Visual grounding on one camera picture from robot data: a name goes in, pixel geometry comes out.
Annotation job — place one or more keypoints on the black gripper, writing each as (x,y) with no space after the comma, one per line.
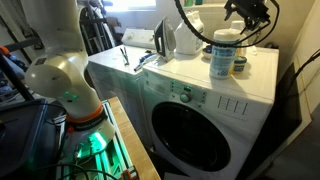
(248,8)

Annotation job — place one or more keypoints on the white and blue wipes container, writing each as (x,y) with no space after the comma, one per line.
(222,55)

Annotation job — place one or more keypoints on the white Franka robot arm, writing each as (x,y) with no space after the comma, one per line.
(63,76)

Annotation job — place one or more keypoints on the white front-load washing machine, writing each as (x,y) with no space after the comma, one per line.
(206,100)

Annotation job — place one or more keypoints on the small blue jar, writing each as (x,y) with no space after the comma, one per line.
(240,64)

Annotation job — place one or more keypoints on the large white detergent jug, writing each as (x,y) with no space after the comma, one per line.
(186,38)

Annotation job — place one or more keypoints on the silver and black clothes iron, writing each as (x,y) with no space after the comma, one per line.
(165,40)

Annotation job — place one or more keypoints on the blue bristle hand brush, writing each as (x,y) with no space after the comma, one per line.
(144,61)

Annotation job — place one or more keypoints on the bright window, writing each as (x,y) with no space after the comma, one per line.
(131,4)

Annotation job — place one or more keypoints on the white top-load washer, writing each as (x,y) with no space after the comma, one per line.
(113,76)

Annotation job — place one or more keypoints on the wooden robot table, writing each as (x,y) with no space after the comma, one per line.
(133,140)

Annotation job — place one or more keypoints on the red and black clamp rod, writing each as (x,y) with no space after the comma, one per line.
(13,63)

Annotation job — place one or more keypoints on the aluminium base frame green lit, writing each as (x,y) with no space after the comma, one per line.
(110,156)

